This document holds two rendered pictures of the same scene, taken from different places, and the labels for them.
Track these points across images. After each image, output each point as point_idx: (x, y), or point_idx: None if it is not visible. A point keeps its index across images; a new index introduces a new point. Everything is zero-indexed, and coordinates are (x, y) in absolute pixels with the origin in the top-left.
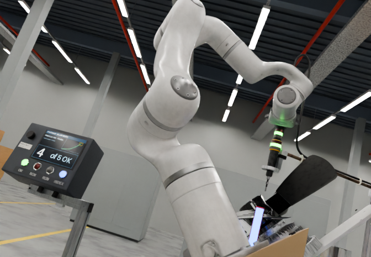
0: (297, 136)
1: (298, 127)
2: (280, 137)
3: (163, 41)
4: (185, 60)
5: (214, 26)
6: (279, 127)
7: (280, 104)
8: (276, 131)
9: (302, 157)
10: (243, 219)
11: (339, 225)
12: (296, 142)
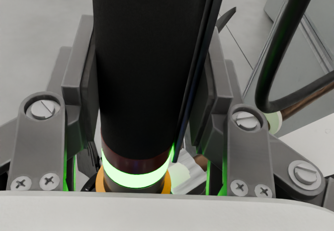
0: (275, 63)
1: (301, 3)
2: (154, 192)
3: None
4: None
5: None
6: (135, 151)
7: None
8: (119, 173)
9: (278, 129)
10: (95, 159)
11: (315, 124)
12: (259, 92)
